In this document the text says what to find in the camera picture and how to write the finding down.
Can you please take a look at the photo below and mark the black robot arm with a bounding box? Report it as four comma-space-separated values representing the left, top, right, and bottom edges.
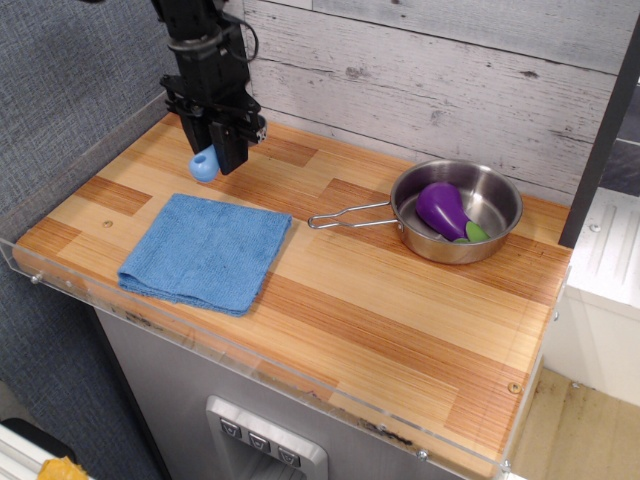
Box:
153, 1, 267, 175

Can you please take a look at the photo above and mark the silver dispenser button panel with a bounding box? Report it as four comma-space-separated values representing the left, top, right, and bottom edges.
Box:
206, 395, 329, 479

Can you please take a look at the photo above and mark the white toy sink unit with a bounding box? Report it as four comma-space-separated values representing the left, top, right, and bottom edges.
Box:
542, 188, 639, 405

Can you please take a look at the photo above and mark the clear acrylic table guard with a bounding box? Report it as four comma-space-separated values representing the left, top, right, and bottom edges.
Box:
1, 74, 569, 478

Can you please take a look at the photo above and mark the yellow object bottom left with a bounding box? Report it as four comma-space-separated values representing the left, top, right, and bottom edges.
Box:
36, 457, 89, 480

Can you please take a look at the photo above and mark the blue handled grey spoon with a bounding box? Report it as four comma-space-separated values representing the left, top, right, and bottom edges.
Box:
189, 145, 220, 183

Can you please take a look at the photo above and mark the stainless steel pot with handle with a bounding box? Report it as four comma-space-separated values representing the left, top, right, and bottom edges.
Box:
307, 160, 524, 265

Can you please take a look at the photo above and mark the blue folded cloth napkin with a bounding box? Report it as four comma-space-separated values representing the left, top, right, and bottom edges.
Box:
118, 194, 292, 317

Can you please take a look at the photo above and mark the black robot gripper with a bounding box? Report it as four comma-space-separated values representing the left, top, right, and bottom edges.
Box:
160, 42, 267, 175

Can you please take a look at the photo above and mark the grey toy fridge cabinet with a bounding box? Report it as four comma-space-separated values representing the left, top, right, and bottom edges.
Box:
97, 312, 455, 479

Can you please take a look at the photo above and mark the purple toy eggplant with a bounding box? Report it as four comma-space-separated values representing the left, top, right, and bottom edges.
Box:
415, 182, 490, 243

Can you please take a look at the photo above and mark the black vertical post right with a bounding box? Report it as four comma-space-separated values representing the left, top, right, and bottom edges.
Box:
558, 19, 639, 248

